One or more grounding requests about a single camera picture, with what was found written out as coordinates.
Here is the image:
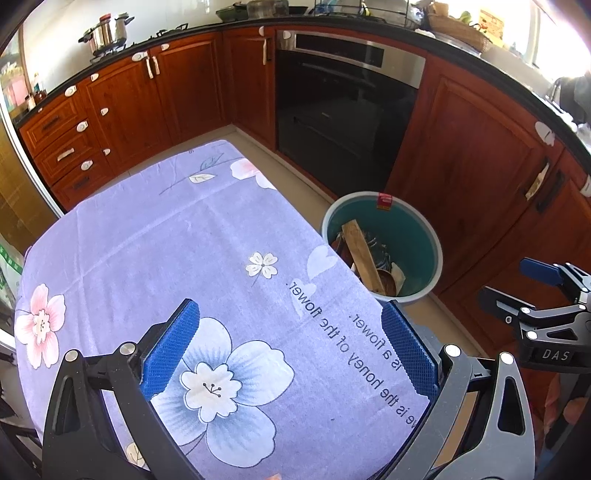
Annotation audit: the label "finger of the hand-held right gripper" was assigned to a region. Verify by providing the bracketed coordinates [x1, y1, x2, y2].
[519, 257, 591, 305]
[478, 285, 546, 340]

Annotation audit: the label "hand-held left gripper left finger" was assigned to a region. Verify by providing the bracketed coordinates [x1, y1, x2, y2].
[41, 299, 206, 480]

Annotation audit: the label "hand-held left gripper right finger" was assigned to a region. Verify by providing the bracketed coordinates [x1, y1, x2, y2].
[381, 300, 537, 480]

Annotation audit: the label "grey teal trash bin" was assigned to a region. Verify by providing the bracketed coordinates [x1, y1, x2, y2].
[321, 191, 444, 305]

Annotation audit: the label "purple floral tablecloth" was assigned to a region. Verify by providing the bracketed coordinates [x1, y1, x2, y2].
[14, 138, 433, 480]

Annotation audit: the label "green white plastic bag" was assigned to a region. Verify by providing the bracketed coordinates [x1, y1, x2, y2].
[0, 231, 25, 315]

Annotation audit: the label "kitchen faucet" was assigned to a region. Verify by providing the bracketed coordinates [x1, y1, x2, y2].
[547, 76, 570, 108]

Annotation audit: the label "white cabinet child locks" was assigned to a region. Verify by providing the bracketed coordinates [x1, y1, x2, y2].
[64, 28, 591, 195]

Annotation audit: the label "kitchen window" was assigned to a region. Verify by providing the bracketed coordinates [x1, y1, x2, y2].
[462, 0, 591, 80]

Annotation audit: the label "black built-in oven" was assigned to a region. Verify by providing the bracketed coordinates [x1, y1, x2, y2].
[276, 28, 427, 202]

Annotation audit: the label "wicker basket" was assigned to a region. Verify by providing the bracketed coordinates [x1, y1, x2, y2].
[427, 14, 493, 52]

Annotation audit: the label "wooden kitchen cabinets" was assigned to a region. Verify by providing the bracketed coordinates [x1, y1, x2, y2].
[18, 25, 591, 356]

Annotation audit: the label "black kitchen countertop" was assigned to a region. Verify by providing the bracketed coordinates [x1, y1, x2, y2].
[14, 18, 591, 153]

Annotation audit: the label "steel cooking pot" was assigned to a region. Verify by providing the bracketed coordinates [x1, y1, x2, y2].
[78, 14, 136, 56]

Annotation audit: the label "black wire dish rack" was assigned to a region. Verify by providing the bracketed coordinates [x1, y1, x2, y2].
[309, 0, 417, 29]

